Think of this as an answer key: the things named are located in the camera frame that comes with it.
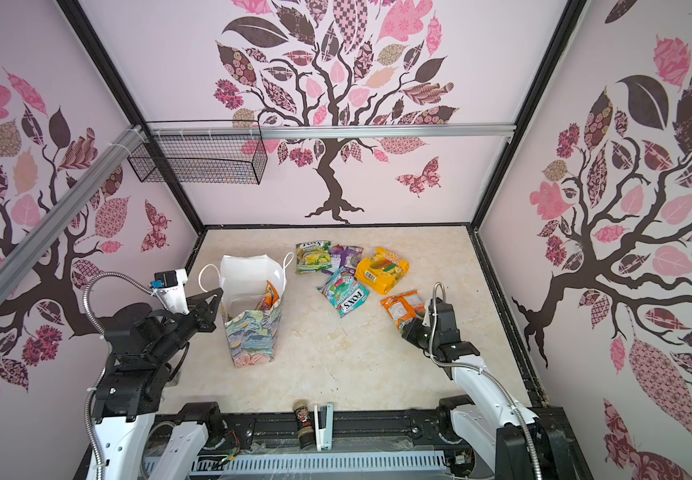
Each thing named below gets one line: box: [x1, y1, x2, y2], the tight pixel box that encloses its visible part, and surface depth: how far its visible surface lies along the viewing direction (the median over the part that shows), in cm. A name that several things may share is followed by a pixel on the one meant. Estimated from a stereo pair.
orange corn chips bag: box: [264, 280, 281, 310], surface depth 87 cm
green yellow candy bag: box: [295, 240, 333, 274], surface depth 109 cm
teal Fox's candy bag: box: [316, 266, 371, 318], surface depth 99 cm
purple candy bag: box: [322, 244, 364, 276], surface depth 109 cm
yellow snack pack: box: [355, 248, 410, 295], surface depth 102 cm
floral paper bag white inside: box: [198, 251, 294, 369], surface depth 80 cm
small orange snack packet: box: [380, 290, 426, 329], surface depth 94 cm
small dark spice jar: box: [292, 399, 315, 449], surface depth 74 cm
